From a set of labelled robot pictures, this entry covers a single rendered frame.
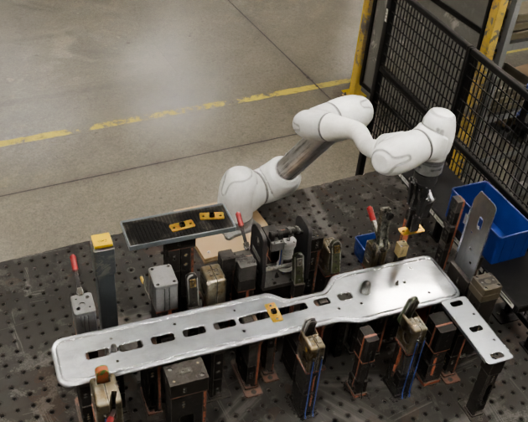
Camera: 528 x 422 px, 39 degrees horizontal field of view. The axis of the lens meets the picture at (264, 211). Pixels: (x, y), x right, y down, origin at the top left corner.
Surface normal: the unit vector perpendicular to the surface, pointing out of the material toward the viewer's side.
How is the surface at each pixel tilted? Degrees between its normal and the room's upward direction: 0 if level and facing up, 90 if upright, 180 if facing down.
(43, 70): 0
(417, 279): 0
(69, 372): 0
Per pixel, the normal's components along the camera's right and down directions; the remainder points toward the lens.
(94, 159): 0.07, -0.78
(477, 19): -0.90, 0.25
